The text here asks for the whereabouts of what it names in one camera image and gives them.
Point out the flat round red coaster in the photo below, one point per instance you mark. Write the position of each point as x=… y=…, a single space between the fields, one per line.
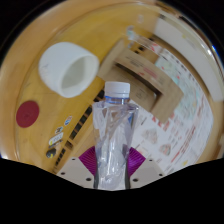
x=27 y=114

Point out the small colourful sticker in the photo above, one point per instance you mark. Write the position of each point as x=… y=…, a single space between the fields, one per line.
x=59 y=130

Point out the white mug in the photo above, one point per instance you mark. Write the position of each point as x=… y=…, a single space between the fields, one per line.
x=56 y=66

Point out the wide white printed wall poster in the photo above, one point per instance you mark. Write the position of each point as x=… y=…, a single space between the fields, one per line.
x=173 y=140

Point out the small blue sticker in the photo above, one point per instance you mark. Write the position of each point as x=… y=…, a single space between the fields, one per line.
x=67 y=120

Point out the small black yellow tape measure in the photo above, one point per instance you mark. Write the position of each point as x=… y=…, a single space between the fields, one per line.
x=51 y=152

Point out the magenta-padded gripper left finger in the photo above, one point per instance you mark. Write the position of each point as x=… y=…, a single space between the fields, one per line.
x=87 y=161

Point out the white card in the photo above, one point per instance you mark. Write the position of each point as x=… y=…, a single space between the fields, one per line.
x=55 y=139

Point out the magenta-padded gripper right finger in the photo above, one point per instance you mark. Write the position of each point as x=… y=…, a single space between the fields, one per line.
x=137 y=163

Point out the brown cardboard box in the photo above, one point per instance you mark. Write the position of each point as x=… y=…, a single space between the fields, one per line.
x=166 y=96

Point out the clear plastic water bottle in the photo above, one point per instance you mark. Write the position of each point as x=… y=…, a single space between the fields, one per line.
x=113 y=133

